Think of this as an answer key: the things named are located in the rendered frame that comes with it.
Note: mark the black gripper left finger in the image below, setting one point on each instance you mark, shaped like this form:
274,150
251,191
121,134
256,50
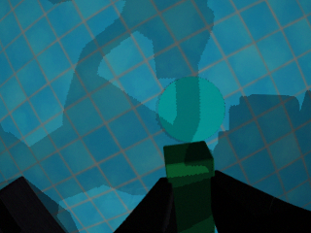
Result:
154,214

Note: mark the cyan circle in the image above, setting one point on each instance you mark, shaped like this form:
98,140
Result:
191,109

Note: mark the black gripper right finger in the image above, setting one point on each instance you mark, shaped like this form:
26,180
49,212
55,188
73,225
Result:
240,208

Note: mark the green square post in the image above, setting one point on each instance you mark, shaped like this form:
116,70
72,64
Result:
189,168

